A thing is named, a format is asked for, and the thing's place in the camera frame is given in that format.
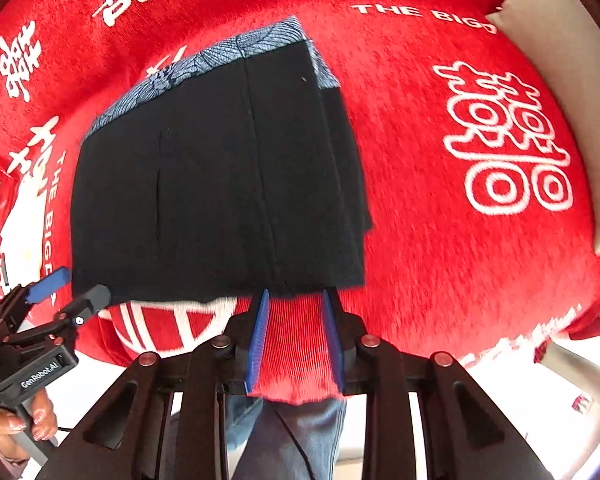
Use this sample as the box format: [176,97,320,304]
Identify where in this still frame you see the person's blue jeans leg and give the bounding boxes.
[220,394,349,480]

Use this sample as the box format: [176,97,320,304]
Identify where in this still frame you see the beige pillow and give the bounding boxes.
[487,0,600,257]

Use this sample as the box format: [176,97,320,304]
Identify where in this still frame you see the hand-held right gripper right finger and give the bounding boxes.
[321,286,556,480]

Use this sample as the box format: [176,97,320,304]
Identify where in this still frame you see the red printed blanket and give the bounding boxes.
[0,0,600,406]

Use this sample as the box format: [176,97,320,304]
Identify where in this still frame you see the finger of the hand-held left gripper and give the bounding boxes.
[22,266,73,306]
[54,284,113,332]

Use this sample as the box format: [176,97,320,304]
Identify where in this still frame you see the black cable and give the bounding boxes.
[274,402,317,480]

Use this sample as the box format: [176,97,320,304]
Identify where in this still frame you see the person's left hand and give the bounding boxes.
[0,391,59,462]

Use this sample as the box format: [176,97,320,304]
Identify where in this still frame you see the black pants with blue waistband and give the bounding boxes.
[70,15,376,308]

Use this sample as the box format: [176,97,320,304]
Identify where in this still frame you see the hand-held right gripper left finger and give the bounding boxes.
[35,287,272,480]

